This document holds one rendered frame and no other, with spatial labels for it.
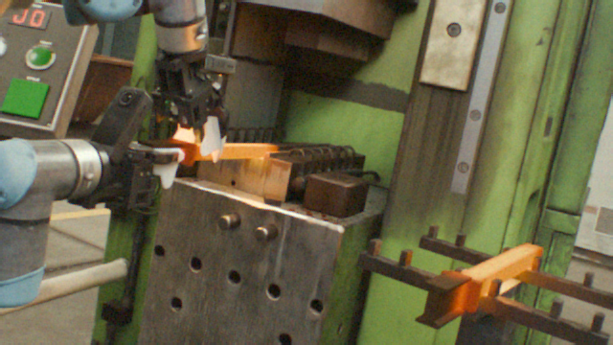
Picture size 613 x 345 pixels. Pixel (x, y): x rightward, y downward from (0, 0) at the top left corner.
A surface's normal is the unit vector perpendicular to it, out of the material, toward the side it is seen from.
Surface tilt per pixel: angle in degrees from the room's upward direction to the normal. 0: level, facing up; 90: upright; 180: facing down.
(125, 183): 89
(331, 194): 90
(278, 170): 90
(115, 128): 57
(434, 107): 90
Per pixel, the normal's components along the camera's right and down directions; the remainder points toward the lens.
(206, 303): -0.40, 0.06
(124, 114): -0.25, -0.48
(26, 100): 0.11, -0.35
